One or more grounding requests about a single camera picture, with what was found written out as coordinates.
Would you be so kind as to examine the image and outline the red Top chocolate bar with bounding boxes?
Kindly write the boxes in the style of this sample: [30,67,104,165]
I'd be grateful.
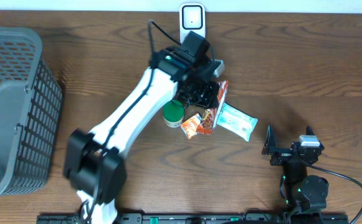
[197,80,229,134]

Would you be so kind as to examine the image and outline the light blue wipes pack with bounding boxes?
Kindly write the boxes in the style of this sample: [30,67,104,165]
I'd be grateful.
[217,103,258,142]

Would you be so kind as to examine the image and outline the green lid jar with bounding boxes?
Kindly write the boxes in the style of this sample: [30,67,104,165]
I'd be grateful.
[163,100,184,128]

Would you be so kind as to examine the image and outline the orange snack packet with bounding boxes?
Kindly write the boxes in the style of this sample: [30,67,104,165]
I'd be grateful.
[181,113,202,139]

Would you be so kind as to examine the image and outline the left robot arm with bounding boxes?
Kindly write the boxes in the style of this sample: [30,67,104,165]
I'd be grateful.
[64,31,220,223]

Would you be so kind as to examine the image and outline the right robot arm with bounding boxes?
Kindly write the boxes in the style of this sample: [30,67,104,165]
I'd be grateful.
[262,126,329,223]

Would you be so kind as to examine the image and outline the white barcode scanner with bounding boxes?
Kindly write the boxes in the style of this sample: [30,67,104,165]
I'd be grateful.
[179,3,206,43]

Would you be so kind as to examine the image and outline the grey plastic basket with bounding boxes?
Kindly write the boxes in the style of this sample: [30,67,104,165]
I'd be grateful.
[0,27,64,197]

